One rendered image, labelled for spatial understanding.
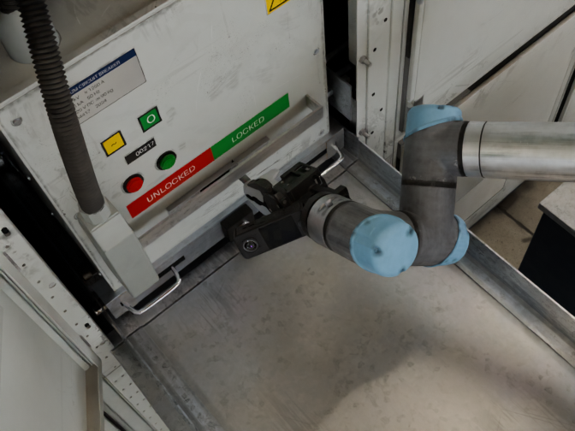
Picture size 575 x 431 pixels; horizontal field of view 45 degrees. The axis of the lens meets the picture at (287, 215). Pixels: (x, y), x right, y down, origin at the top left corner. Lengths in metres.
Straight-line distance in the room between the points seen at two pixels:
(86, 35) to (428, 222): 0.49
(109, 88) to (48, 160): 0.12
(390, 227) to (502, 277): 0.43
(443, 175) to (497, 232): 1.37
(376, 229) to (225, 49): 0.34
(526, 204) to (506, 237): 0.14
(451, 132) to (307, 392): 0.49
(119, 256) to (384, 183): 0.59
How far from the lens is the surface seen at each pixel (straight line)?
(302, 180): 1.01
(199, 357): 1.20
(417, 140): 0.94
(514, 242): 2.29
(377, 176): 1.34
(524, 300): 1.24
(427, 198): 0.93
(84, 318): 1.13
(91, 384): 1.25
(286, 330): 1.20
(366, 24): 1.12
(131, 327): 1.25
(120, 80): 0.90
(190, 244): 1.22
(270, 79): 1.09
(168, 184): 1.09
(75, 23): 0.90
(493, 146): 0.91
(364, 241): 0.86
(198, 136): 1.06
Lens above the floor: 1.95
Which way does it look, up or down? 58 degrees down
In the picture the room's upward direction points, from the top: 9 degrees counter-clockwise
